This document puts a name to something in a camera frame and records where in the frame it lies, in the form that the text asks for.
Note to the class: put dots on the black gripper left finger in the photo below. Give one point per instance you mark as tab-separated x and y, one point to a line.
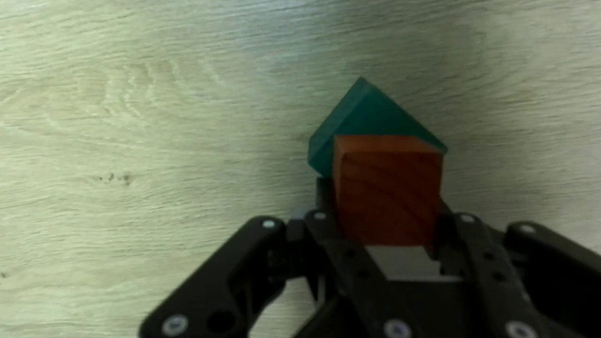
230	292

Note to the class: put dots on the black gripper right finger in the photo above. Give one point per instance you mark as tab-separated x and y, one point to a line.
525	280

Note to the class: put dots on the orange wooden block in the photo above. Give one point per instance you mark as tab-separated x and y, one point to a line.
388	188

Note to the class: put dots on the green wooden block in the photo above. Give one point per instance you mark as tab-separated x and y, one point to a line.
364	110

